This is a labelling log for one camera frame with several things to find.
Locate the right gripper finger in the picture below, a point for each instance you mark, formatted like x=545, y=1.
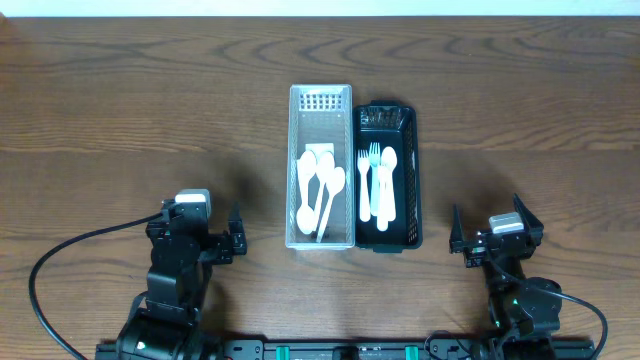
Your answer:
x=457, y=237
x=533, y=226

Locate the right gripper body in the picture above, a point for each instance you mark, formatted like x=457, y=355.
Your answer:
x=495, y=245

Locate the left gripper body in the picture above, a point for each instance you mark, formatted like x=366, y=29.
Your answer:
x=215, y=241

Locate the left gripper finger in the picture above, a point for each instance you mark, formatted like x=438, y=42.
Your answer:
x=237, y=232
x=168, y=209

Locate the white spoon handle up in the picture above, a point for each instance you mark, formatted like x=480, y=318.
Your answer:
x=305, y=217

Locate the black plastic basket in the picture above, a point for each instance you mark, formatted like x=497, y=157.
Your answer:
x=392, y=124

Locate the white fork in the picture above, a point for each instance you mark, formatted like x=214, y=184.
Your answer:
x=382, y=220
x=363, y=165

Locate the white spoon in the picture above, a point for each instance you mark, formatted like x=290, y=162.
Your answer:
x=389, y=159
x=335, y=184
x=324, y=167
x=306, y=167

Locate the light blue fork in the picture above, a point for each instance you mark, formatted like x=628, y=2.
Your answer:
x=374, y=159

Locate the clear plastic basket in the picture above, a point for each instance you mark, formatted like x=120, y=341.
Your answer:
x=320, y=120

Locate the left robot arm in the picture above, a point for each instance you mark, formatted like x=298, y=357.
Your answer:
x=164, y=322

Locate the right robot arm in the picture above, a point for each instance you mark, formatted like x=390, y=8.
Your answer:
x=525, y=310

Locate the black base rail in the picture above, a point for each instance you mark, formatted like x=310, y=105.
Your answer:
x=432, y=348

